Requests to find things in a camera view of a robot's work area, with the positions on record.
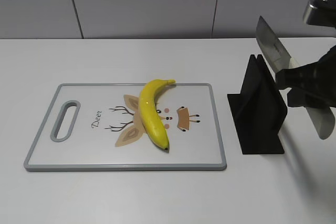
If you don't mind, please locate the grey-rimmed deer cutting board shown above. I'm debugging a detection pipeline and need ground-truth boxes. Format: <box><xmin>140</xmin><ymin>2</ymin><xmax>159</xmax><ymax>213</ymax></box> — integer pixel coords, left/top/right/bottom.
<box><xmin>24</xmin><ymin>83</ymin><xmax>227</xmax><ymax>172</ymax></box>

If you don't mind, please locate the yellow plastic banana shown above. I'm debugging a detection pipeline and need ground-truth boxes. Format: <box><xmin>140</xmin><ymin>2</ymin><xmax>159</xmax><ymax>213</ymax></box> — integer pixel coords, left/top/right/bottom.
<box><xmin>138</xmin><ymin>79</ymin><xmax>176</xmax><ymax>152</ymax></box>

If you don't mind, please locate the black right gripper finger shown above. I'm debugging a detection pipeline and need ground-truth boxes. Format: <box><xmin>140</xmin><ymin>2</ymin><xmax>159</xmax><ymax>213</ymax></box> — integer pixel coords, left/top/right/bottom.
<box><xmin>275</xmin><ymin>62</ymin><xmax>321</xmax><ymax>90</ymax></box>
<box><xmin>287</xmin><ymin>88</ymin><xmax>329</xmax><ymax>108</ymax></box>

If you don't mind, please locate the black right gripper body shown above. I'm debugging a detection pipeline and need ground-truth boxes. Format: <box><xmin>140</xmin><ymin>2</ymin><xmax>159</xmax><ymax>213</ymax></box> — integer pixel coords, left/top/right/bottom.
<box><xmin>316</xmin><ymin>48</ymin><xmax>335</xmax><ymax>108</ymax></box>

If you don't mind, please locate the black knife stand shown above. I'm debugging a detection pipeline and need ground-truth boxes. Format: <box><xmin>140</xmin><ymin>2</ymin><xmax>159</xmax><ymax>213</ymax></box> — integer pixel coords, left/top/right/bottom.
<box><xmin>227</xmin><ymin>54</ymin><xmax>288</xmax><ymax>155</ymax></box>

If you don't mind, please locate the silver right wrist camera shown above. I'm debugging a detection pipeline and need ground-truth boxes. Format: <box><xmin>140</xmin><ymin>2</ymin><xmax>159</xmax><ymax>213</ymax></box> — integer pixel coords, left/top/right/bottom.
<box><xmin>303</xmin><ymin>0</ymin><xmax>335</xmax><ymax>28</ymax></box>

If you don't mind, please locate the white-handled kitchen knife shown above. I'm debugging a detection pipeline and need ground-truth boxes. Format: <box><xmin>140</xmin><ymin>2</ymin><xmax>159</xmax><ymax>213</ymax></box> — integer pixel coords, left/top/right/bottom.
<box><xmin>256</xmin><ymin>16</ymin><xmax>335</xmax><ymax>140</ymax></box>

